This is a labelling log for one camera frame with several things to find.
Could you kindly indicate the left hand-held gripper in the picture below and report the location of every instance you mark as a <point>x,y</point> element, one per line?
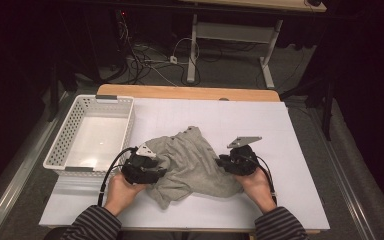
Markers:
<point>141,170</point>

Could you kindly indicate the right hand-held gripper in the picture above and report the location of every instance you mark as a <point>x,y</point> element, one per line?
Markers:
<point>241,161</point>

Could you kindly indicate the grey sweatpants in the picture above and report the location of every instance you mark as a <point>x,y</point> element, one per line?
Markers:
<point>190,160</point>

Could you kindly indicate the white perforated plastic basket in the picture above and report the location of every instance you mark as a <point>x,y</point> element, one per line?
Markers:
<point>80,106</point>

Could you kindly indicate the person's right hand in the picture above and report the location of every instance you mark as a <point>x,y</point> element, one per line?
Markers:
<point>258,190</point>

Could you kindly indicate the person's left hand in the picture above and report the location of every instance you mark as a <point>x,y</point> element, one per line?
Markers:
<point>120,196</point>

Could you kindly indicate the black metal stand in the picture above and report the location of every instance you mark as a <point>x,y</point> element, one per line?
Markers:
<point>53,96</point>
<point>328,113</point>

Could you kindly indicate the white power plug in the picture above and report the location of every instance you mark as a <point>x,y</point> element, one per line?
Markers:
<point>173,60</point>

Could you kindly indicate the black power strip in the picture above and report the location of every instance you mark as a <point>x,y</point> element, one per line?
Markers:
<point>120,18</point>

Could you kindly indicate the light wooden desk top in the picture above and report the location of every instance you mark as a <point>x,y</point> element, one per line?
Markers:
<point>263,4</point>

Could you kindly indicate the aluminium floor rail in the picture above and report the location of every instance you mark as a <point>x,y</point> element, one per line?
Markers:
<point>346,193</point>
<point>13,186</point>

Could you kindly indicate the white metal desk frame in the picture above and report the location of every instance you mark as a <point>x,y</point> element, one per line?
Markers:
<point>233,33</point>

